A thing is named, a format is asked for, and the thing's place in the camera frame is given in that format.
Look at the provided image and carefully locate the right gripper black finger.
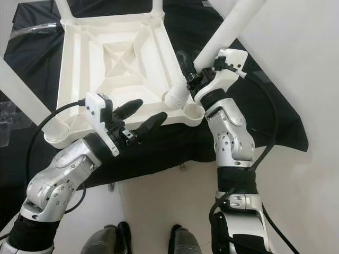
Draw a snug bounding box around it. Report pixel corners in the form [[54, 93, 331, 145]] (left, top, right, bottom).
[[182, 51, 200, 81]]

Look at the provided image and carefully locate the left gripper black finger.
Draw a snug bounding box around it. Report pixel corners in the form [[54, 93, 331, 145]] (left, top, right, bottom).
[[135, 111, 169, 139], [117, 98, 145, 118]]

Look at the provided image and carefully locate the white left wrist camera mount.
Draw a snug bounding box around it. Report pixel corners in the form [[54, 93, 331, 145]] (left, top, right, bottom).
[[85, 93, 120, 158]]

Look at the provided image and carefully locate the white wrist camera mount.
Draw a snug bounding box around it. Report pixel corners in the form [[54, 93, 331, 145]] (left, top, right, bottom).
[[85, 93, 120, 158], [193, 49, 248, 105]]

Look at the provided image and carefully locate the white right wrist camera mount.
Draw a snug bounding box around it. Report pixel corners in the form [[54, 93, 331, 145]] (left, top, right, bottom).
[[193, 49, 248, 105]]

